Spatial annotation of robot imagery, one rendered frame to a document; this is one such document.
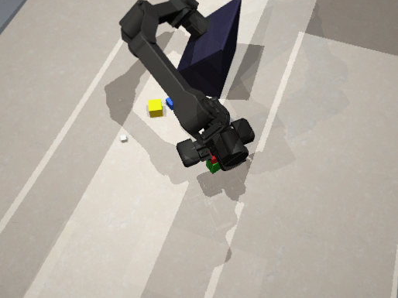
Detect blue block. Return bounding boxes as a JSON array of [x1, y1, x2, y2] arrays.
[[166, 98, 173, 110]]

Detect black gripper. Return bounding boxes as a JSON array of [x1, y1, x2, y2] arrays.
[[177, 118, 255, 167]]

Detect red block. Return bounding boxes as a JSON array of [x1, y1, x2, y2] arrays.
[[210, 156, 218, 165]]

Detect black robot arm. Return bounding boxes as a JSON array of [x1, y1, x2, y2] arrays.
[[119, 0, 249, 171]]

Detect yellow block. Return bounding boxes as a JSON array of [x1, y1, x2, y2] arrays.
[[148, 99, 163, 118]]

